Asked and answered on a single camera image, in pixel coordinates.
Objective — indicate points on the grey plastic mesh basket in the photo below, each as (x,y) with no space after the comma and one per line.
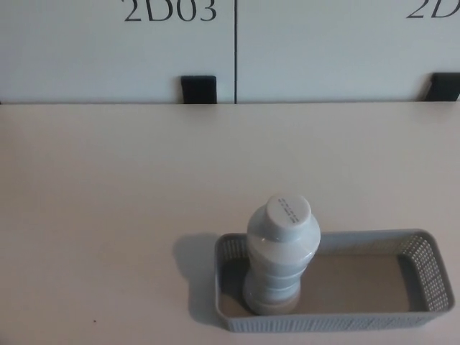
(323,321)

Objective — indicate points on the white plastic bottle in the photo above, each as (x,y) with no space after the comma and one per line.
(280,258)

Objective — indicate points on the white cabinet door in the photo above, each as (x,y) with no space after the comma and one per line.
(323,50)

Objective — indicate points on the white cabinet door 2D03 print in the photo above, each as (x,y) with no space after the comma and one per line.
(108,61)

